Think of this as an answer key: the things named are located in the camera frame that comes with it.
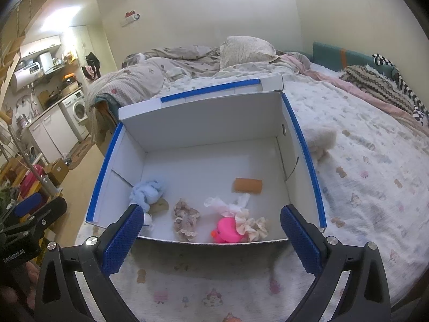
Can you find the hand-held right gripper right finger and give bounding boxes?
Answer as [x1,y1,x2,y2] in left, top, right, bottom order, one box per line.
[280,204,393,322]

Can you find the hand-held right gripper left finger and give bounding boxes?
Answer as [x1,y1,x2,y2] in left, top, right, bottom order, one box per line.
[34,204,158,322]

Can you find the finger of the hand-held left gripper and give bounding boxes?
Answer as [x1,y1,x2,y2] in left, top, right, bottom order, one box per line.
[7,196,68,235]
[0,193,43,225]

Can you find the beige lace scrunchie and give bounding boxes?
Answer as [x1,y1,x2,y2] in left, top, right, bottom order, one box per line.
[235,210,269,242]

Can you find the tan cloth piece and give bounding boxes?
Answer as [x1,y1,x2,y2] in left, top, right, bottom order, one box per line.
[147,198,170,215]

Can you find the light blue fluffy cloth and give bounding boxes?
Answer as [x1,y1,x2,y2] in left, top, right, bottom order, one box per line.
[130,178,166,213]

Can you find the brown patterned lace scrunchie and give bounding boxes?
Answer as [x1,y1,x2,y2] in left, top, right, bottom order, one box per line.
[173,199,201,242]

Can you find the orange sponge block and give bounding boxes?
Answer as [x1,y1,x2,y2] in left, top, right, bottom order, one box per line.
[234,178,263,195]

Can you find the white lace scrunchie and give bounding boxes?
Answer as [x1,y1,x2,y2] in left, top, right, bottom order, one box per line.
[204,193,250,217]

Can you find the white cardboard box blue tape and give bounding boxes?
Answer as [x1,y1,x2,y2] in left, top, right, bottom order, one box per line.
[85,75,327,244]

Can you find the person's left hand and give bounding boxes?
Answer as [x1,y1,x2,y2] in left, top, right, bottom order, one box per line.
[0,261,41,312]

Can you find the pink bag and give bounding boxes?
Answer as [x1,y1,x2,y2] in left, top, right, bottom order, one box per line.
[20,164,46,197]

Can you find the brown cardboard box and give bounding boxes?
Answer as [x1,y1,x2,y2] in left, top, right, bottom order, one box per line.
[43,158,69,186]

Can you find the brown floor rug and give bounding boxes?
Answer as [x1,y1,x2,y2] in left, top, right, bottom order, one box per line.
[69,137,96,168]

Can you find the pink rubber duck toy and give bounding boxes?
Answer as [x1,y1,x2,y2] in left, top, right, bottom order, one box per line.
[211,217,247,244]

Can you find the white kitchen cabinet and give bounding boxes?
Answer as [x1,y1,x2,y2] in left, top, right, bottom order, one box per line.
[27,107,79,163]
[19,35,62,57]

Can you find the fluffy cream cloth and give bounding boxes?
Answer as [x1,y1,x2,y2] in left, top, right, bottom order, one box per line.
[306,127,336,163]

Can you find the bed with printed sheet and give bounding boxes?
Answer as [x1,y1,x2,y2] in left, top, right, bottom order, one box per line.
[74,54,429,322]

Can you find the white washing machine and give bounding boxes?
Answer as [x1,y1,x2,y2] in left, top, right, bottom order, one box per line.
[60,90,89,141]

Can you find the teal bed footboard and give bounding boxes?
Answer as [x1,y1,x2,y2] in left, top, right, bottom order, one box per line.
[95,96,118,135]

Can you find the white water heater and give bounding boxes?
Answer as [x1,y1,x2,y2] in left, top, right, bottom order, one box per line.
[12,65,44,94]

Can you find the steel range hood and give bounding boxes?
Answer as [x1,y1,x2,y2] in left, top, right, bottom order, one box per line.
[37,52,68,74]

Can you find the beige printed duvet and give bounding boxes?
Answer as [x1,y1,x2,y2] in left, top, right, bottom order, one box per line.
[87,45,225,108]

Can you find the wooden staircase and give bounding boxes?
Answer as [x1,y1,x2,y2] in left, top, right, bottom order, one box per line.
[0,0,51,108]

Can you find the white upper kitchen cabinet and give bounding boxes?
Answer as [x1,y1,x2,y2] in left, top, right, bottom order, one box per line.
[19,35,62,57]

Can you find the pink blanket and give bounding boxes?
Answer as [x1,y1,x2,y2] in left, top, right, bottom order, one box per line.
[278,52,426,125]

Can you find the knitted patterned blanket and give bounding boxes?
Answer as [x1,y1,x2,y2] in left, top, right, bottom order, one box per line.
[340,64,419,115]

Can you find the black white striped cloth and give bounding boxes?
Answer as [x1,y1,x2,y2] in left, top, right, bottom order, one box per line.
[372,53,429,121]

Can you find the teal headboard cushion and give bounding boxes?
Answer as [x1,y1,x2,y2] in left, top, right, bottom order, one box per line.
[312,41,399,74]

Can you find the beige floral pillow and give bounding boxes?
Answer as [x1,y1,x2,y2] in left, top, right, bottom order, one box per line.
[219,36,277,69]

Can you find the yellow wooden frame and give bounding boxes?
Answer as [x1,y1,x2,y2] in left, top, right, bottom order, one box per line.
[0,158,34,208]

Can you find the hanging clothes on wall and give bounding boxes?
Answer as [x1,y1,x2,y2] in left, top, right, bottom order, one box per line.
[84,52,101,81]

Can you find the red white wall holder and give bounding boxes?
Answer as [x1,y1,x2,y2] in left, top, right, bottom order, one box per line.
[121,11,140,27]

